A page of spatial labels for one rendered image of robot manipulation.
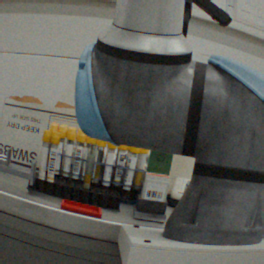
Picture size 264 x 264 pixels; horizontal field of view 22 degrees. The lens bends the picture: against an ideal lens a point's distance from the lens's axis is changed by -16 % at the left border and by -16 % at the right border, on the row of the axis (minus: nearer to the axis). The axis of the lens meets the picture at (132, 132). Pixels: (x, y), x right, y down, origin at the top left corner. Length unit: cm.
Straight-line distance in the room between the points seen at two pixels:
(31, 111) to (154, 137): 64
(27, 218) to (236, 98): 47
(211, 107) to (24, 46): 105
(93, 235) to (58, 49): 76
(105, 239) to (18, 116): 42
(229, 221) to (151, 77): 19
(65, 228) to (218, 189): 39
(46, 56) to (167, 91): 100
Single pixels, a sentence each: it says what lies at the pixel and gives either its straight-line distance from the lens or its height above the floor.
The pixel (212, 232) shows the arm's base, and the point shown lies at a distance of 82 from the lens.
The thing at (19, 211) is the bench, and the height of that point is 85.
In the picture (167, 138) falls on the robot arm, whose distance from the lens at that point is 86.
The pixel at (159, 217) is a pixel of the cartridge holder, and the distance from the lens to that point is 123.
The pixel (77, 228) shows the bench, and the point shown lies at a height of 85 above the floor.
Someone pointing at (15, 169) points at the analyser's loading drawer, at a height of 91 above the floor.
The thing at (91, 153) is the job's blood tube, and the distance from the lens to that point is 131.
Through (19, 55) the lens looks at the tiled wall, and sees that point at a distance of 183.
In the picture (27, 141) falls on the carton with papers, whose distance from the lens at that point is 148.
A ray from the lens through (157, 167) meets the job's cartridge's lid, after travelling 128.
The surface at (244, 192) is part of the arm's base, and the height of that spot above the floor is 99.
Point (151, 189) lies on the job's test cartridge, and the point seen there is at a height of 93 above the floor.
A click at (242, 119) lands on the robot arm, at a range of 84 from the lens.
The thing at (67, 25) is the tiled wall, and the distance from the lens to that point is 182.
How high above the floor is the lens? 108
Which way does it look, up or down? 3 degrees down
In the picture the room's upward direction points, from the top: 11 degrees clockwise
